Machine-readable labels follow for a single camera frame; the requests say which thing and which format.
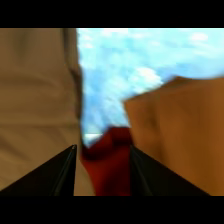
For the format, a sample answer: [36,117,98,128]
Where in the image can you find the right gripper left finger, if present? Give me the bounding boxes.
[0,144,78,197]

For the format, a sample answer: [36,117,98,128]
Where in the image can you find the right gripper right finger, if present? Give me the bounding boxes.
[129,144,211,197]

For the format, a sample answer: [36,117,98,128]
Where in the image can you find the brown T-shirt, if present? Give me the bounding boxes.
[0,28,98,197]

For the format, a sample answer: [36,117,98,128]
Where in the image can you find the red garment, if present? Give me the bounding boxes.
[80,126,133,197]

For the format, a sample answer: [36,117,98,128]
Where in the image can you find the light brown garment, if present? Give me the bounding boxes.
[123,75,224,197]

